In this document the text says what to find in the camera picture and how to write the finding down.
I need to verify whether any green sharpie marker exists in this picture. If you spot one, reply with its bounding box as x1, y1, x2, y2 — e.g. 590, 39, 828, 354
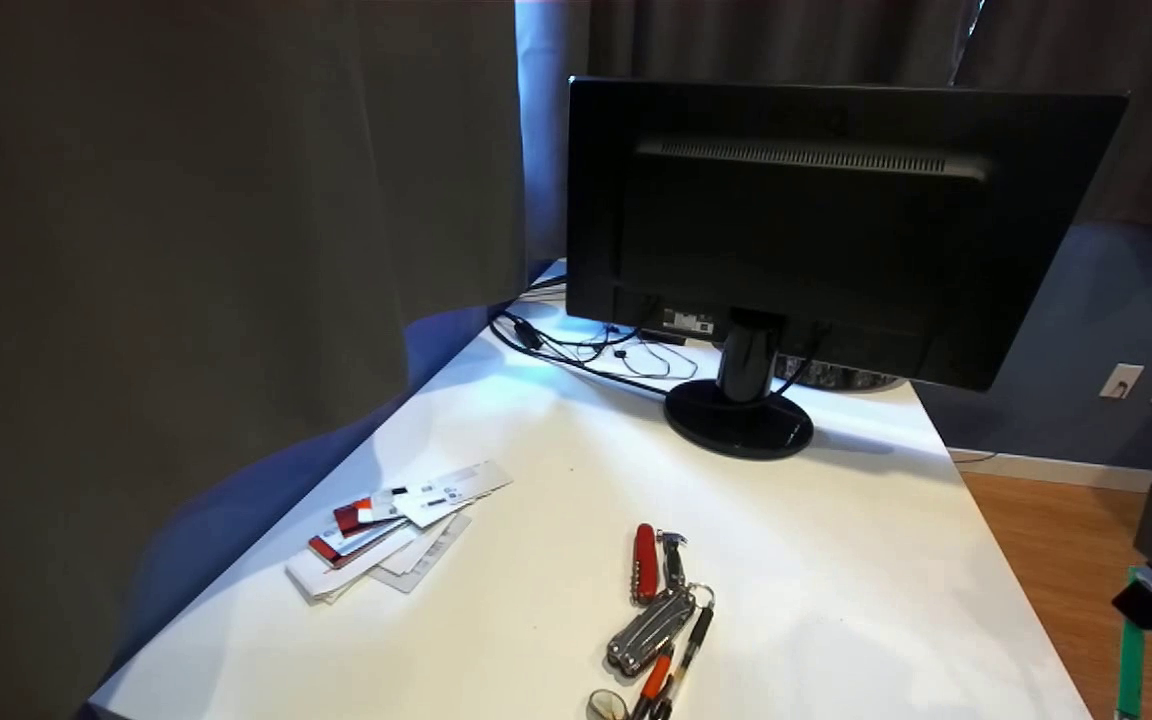
1113, 619, 1152, 720

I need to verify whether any white baseboard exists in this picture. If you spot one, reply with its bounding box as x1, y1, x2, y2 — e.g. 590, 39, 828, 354
947, 444, 1152, 502

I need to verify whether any dark object behind monitor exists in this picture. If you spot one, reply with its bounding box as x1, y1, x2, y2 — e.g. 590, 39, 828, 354
772, 354, 909, 395

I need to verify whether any black monitor stand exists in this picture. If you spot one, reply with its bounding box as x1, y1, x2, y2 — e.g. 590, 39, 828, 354
659, 307, 820, 463

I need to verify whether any black computer monitor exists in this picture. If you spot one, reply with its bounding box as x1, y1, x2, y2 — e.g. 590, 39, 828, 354
563, 72, 1132, 395

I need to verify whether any black slim key fob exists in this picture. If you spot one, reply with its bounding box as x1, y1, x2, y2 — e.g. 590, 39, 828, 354
666, 580, 725, 704

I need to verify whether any silver key clip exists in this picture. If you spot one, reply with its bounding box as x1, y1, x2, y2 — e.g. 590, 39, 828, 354
653, 528, 697, 593

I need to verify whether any red pocket knife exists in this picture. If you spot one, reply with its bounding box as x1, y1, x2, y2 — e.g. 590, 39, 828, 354
628, 522, 667, 600

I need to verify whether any grey metal multitool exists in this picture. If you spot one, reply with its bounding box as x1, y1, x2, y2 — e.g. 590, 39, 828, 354
601, 587, 699, 681

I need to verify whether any long white card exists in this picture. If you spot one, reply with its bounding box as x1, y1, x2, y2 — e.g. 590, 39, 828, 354
383, 455, 516, 534

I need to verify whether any plain white card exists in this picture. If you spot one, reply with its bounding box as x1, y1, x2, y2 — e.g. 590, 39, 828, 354
371, 513, 478, 600

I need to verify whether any white card with red patch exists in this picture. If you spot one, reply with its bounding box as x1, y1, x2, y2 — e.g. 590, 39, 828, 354
327, 490, 408, 545

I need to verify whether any large grey curtain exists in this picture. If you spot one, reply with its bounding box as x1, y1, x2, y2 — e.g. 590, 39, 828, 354
0, 0, 529, 720

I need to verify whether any white wall outlet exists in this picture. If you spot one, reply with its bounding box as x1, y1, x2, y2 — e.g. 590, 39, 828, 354
1098, 362, 1148, 406

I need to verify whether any orange handled tool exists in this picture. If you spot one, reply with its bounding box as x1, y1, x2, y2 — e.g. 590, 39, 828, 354
623, 646, 680, 720

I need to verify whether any thin looped cable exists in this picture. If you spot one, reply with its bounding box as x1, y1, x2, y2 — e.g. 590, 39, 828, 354
612, 338, 708, 385

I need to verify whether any black cable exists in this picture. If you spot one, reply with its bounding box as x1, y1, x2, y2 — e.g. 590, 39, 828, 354
483, 272, 689, 406

